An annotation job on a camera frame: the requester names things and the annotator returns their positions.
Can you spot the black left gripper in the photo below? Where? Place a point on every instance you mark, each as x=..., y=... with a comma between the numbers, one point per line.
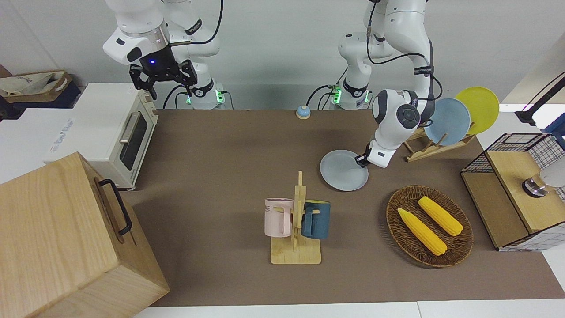
x=363, y=160

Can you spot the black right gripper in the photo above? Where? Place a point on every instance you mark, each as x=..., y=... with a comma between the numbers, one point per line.
x=161, y=64

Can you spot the gray plate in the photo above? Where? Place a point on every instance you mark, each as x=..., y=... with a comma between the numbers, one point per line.
x=342, y=174

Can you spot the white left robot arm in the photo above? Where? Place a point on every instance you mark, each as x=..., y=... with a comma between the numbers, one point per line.
x=397, y=17

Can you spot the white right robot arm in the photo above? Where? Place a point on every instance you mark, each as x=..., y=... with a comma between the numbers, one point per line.
x=132, y=17

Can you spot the wooden plate rack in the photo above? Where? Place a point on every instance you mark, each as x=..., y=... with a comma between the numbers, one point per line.
x=435, y=150

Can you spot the blue plate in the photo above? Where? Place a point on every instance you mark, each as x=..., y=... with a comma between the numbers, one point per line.
x=450, y=121

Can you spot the yellow plate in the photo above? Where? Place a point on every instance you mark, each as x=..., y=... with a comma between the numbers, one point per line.
x=481, y=106

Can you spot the white toaster oven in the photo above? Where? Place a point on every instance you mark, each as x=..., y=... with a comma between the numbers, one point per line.
x=101, y=115

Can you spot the dark blue mug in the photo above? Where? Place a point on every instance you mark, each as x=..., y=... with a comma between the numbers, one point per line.
x=320, y=221

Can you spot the blue desk bell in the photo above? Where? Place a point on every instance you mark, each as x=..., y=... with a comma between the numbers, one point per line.
x=303, y=112

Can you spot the brown wicker basket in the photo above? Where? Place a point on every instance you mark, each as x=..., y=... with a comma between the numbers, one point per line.
x=406, y=238

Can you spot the yellow corn cob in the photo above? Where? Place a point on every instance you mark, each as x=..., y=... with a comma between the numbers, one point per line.
x=441, y=216
x=421, y=232

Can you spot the dark blue bin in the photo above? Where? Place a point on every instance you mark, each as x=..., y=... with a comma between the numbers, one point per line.
x=70, y=98

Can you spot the pink mug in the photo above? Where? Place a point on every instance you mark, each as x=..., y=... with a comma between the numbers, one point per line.
x=276, y=218

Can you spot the cardboard box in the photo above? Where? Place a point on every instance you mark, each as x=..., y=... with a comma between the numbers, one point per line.
x=57, y=90

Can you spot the brown table mat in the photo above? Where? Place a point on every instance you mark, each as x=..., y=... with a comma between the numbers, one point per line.
x=212, y=176

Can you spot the wooden mug rack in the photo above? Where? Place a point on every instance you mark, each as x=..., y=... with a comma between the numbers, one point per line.
x=295, y=254

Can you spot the white bag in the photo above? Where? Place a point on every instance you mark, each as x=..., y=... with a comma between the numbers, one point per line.
x=26, y=84

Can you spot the white metal-rimmed cup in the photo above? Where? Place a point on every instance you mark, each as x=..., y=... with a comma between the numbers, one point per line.
x=536, y=187

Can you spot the blue object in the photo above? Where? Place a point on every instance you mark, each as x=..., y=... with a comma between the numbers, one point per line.
x=557, y=126

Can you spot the light wooden box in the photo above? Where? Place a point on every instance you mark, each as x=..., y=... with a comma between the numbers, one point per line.
x=57, y=247

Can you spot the black camera stand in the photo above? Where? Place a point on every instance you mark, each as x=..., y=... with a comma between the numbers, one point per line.
x=527, y=115

